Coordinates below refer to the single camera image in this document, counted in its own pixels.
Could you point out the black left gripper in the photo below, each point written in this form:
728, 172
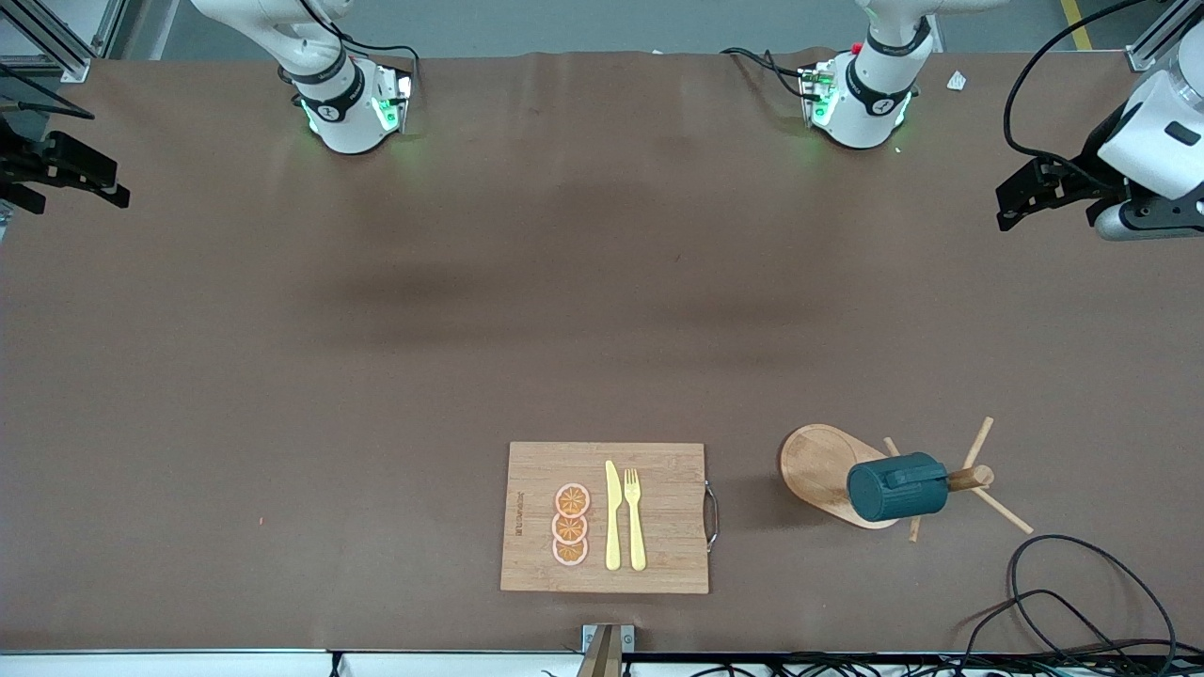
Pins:
1084, 176

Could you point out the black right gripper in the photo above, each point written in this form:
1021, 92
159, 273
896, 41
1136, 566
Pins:
21, 162

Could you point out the teal mug yellow inside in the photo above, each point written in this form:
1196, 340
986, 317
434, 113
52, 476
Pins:
894, 494

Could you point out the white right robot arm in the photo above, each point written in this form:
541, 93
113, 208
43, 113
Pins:
348, 113

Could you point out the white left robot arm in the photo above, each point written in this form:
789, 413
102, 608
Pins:
870, 94

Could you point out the white paper scrap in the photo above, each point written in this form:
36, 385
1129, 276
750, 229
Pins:
957, 81

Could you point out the wooden mug tree stand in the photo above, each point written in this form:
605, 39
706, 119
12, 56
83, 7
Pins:
818, 465

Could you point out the bamboo cutting board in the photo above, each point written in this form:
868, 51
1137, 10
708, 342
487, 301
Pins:
668, 508

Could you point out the yellow plastic fork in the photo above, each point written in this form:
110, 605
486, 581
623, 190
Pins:
636, 527

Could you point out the yellow plastic knife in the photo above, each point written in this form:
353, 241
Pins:
612, 517

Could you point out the orange slice toy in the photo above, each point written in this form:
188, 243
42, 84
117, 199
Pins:
572, 500

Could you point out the aluminium frame post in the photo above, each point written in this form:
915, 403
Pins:
56, 47
1152, 47

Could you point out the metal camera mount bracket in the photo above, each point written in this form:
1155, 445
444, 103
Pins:
607, 649

